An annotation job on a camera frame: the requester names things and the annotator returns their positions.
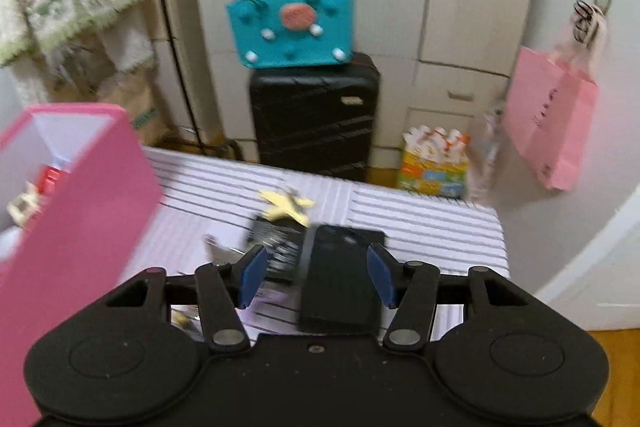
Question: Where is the cream hair claw clip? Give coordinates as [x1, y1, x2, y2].
[7, 182, 43, 228]

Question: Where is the striped hair tie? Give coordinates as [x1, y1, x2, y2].
[572, 0, 609, 42]

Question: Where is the black phone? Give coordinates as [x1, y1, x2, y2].
[298, 224, 388, 335]

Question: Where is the yellow battery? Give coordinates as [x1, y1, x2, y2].
[171, 308, 202, 334]

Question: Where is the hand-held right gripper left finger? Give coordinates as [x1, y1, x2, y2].
[105, 244, 271, 353]

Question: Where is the cream fluffy garment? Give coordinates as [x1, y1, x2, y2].
[10, 7, 158, 108]

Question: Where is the beige wardrobe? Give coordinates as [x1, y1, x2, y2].
[150, 0, 543, 168]

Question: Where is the striped tablecloth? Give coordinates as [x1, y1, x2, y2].
[115, 146, 511, 343]

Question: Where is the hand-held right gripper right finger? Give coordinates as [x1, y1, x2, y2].
[366, 243, 531, 353]

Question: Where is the black suitcase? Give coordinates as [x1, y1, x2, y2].
[249, 52, 381, 184]

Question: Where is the teal felt handbag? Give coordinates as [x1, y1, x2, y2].
[226, 0, 357, 68]

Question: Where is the clear plastic bag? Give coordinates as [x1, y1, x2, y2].
[467, 102, 506, 202]

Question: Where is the brown paper bag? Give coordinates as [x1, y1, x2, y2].
[95, 67, 163, 148]

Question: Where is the white door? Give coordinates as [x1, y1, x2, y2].
[530, 187, 640, 333]

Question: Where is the black flat battery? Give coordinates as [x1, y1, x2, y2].
[245, 214, 308, 285]

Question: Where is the pink cardboard box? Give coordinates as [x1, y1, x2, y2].
[0, 103, 163, 427]

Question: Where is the pink paper bag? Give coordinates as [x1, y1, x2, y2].
[501, 14, 599, 192]

